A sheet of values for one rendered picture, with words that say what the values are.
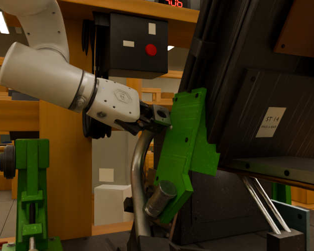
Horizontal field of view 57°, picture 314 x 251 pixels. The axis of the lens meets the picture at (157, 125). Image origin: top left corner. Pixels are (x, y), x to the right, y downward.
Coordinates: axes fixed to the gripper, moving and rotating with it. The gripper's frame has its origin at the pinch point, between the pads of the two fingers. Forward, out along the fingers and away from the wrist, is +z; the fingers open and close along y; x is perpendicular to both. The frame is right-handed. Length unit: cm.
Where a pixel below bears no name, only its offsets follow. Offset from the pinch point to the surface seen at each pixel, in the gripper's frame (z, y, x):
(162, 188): -0.3, -18.7, -0.4
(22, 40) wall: -102, 877, 539
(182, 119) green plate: 2.3, -4.8, -6.4
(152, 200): -0.2, -18.8, 3.4
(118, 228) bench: 11.7, -3.2, 41.9
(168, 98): 312, 594, 349
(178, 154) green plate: 2.8, -11.2, -2.8
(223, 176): 25.2, -3.0, 6.7
